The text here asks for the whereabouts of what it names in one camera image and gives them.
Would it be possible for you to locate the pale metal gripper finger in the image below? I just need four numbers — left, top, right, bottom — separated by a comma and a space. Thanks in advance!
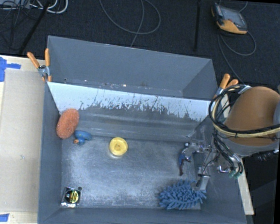
195, 173, 211, 192
183, 141, 198, 154

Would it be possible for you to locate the blue and brown small tool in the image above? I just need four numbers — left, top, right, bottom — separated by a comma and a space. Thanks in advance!
176, 150, 193, 177

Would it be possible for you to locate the blue chenille duster cloth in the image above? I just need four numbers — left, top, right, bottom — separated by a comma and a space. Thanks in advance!
157, 176, 209, 214

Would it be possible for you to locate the grey metal bin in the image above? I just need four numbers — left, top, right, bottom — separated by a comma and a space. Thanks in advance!
31, 34, 263, 224

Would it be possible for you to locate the yellow round toy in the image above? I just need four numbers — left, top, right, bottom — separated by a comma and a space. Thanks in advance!
108, 136, 130, 157

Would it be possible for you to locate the blue toy duck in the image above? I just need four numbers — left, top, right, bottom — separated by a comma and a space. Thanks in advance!
72, 129, 94, 147

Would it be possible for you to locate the orange oval sponge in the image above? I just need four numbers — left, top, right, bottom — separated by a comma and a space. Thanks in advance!
55, 107, 81, 141

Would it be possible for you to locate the black and yellow tape measure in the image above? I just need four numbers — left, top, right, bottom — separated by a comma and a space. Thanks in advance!
61, 186, 82, 209

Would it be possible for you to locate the pale wood flat board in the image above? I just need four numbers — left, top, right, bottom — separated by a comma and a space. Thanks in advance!
0, 68, 51, 216

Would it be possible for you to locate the black cylinder on white bracket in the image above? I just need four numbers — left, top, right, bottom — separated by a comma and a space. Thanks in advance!
249, 148, 279, 163

